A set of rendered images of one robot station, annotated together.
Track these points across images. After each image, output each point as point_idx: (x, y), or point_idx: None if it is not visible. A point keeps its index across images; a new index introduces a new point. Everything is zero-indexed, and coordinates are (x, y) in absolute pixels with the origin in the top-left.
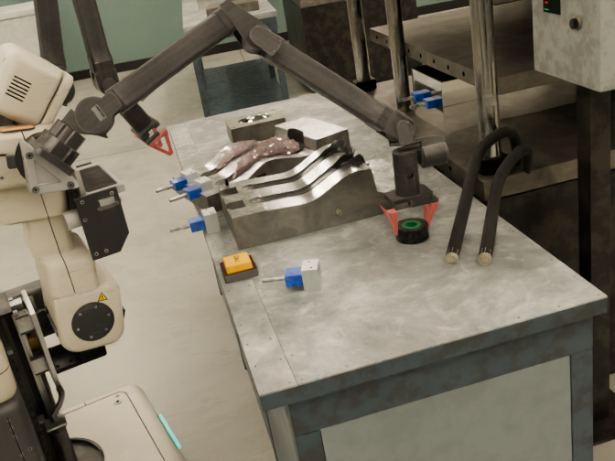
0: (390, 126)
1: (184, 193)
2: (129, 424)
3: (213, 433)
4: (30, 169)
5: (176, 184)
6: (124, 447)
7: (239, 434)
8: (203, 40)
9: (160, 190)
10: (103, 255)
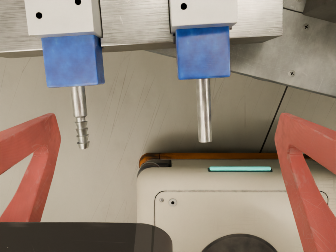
0: None
1: (205, 86)
2: (219, 203)
3: (163, 103)
4: None
5: (99, 79)
6: (250, 216)
7: (181, 85)
8: None
9: (87, 133)
10: None
